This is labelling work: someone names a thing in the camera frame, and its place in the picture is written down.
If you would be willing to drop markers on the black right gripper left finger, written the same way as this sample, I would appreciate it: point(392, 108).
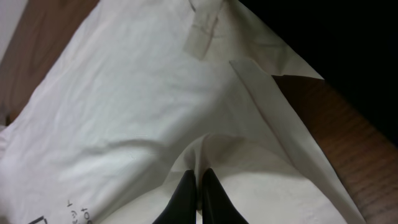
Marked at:
point(182, 206)

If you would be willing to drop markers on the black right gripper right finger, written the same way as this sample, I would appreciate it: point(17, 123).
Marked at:
point(216, 205)

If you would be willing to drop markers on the white t-shirt with robot print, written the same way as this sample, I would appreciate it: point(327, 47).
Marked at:
point(146, 90)

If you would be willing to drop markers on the black garment at right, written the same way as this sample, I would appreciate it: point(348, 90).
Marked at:
point(351, 44)

